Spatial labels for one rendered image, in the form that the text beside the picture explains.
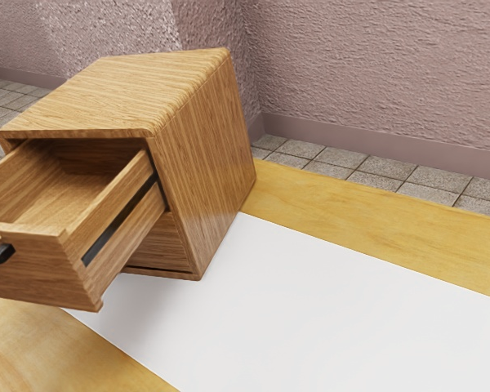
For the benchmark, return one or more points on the open wooden drawer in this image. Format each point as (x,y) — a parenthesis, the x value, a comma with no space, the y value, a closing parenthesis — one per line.
(57,212)

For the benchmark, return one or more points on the white mat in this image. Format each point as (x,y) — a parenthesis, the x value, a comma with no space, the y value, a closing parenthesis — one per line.
(294,302)

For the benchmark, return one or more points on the wooden drawer cabinet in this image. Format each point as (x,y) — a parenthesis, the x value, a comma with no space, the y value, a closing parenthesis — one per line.
(196,134)

